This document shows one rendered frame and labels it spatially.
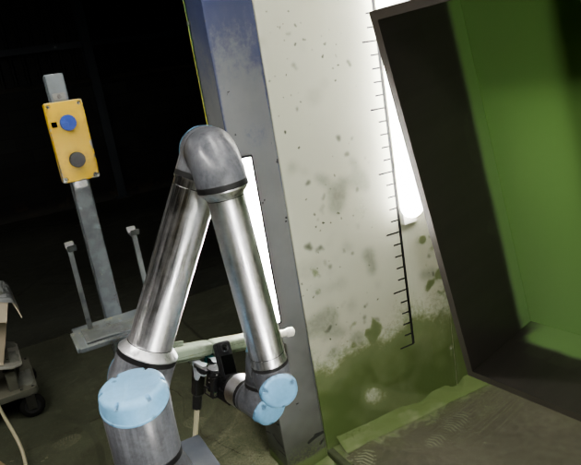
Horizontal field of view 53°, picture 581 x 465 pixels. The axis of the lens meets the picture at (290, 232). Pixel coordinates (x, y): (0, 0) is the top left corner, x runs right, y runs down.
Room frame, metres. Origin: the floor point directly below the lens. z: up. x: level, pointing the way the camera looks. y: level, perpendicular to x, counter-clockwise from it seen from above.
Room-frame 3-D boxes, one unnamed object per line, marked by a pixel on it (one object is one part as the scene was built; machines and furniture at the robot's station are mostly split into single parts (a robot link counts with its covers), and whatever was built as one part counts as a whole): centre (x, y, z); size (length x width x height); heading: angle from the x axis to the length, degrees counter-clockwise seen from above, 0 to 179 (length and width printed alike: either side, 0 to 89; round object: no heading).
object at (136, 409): (1.19, 0.40, 0.83); 0.17 x 0.15 x 0.18; 13
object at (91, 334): (1.87, 0.61, 0.95); 0.26 x 0.15 x 0.32; 115
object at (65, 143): (1.97, 0.66, 1.42); 0.12 x 0.06 x 0.26; 115
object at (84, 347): (1.89, 0.62, 0.78); 0.31 x 0.23 x 0.01; 115
